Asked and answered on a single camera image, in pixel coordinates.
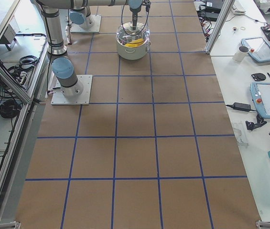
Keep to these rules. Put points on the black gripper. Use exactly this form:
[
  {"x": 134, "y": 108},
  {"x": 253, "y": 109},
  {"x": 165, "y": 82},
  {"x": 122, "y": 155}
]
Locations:
[{"x": 134, "y": 17}]

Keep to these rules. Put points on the glass pot lid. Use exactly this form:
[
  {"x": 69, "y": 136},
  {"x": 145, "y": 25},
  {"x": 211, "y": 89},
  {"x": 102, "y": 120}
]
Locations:
[{"x": 125, "y": 33}]

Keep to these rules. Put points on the yellow corn cob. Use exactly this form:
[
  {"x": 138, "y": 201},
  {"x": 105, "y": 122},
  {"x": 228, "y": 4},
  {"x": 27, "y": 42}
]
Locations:
[{"x": 135, "y": 43}]

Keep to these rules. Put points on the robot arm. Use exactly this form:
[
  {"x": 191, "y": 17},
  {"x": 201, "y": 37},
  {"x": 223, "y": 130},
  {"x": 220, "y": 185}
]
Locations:
[
  {"x": 82, "y": 18},
  {"x": 62, "y": 67}
]

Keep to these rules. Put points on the black power supply box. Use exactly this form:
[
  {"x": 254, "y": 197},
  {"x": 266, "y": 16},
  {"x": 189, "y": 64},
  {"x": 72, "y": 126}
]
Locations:
[{"x": 214, "y": 6}]

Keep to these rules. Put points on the white mug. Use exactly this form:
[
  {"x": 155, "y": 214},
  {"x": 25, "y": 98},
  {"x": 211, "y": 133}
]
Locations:
[{"x": 240, "y": 53}]

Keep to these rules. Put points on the upper teach pendant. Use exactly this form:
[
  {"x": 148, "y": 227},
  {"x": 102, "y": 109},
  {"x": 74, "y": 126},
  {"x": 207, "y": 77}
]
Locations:
[{"x": 259, "y": 48}]

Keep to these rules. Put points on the black round disc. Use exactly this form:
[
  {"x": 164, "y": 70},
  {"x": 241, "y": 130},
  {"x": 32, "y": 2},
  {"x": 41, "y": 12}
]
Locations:
[{"x": 258, "y": 77}]

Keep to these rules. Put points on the black power adapter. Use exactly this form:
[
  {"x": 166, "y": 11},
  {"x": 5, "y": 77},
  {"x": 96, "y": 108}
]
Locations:
[{"x": 240, "y": 107}]

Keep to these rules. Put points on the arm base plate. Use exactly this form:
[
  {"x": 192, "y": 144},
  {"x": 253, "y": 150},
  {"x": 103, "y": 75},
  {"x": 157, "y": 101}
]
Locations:
[
  {"x": 94, "y": 29},
  {"x": 75, "y": 95}
]

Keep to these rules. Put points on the aluminium frame post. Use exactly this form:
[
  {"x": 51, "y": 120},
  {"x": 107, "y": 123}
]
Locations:
[{"x": 218, "y": 26}]

